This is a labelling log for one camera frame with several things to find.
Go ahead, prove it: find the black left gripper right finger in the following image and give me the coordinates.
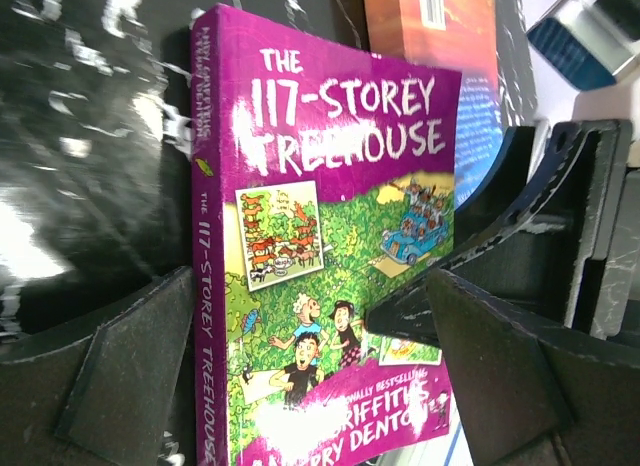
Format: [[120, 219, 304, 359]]
[[436, 286, 639, 465]]

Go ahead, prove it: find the purple treehouse book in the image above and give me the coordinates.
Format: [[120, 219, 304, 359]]
[[191, 4, 461, 465]]

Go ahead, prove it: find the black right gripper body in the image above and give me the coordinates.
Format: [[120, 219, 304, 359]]
[[529, 118, 640, 342]]

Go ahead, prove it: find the black marbled table mat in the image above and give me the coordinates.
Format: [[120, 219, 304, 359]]
[[0, 0, 539, 466]]

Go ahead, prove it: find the blue paperback book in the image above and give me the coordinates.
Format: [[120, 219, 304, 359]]
[[364, 0, 503, 208]]

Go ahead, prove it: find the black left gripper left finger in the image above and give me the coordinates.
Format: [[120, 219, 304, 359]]
[[1, 267, 194, 465]]

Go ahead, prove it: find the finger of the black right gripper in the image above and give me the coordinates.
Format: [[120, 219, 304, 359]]
[[365, 235, 570, 346], [455, 125, 590, 236]]

